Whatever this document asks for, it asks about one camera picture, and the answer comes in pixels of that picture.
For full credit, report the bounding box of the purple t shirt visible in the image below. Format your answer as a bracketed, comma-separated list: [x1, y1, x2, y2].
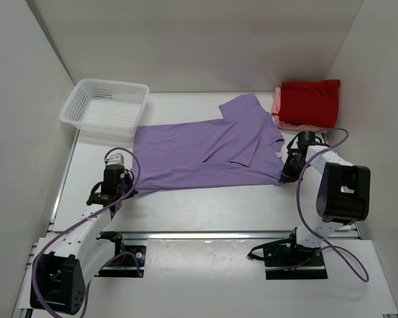
[132, 93, 284, 194]

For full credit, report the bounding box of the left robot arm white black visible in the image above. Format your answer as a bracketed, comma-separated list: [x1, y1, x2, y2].
[30, 148, 138, 317]

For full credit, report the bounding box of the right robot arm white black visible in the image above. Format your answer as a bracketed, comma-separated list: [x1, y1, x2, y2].
[247, 131, 371, 268]

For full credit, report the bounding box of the pink folded t shirt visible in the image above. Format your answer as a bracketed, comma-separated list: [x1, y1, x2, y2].
[271, 87, 323, 132]

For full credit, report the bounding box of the red folded t shirt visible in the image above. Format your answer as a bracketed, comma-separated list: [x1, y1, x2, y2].
[279, 79, 341, 128]

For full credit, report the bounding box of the white plastic basket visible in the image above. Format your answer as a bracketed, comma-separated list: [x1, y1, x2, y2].
[59, 78, 150, 136]

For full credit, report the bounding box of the aluminium rail frame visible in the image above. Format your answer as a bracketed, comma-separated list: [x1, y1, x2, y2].
[11, 132, 398, 318]

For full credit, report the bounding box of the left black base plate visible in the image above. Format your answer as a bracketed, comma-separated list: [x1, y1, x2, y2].
[96, 240, 147, 278]

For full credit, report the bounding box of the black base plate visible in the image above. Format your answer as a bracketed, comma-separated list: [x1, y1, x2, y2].
[96, 240, 147, 278]
[263, 244, 328, 280]

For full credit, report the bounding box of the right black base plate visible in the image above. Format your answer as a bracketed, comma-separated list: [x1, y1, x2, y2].
[263, 244, 328, 280]

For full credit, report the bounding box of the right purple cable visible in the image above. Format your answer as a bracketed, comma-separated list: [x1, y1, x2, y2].
[265, 128, 369, 283]

